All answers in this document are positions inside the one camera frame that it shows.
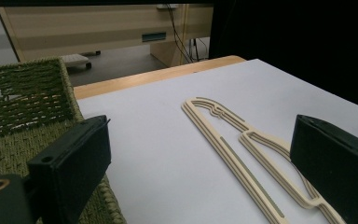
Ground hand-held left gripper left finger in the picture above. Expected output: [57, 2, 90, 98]
[27, 115, 112, 224]

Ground beige wooden desk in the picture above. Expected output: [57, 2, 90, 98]
[0, 4, 214, 68]

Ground white power strip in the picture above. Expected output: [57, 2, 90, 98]
[156, 3, 180, 10]

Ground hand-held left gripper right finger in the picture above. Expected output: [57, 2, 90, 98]
[289, 114, 358, 224]

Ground black hanging cables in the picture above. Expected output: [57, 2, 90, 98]
[166, 3, 211, 63]

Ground white wheeled base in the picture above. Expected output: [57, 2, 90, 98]
[60, 53, 93, 70]

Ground green woven basket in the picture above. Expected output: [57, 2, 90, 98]
[0, 57, 127, 224]

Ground black curtain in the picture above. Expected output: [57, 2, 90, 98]
[209, 0, 358, 113]

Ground light wooden table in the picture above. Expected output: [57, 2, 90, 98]
[73, 55, 246, 101]

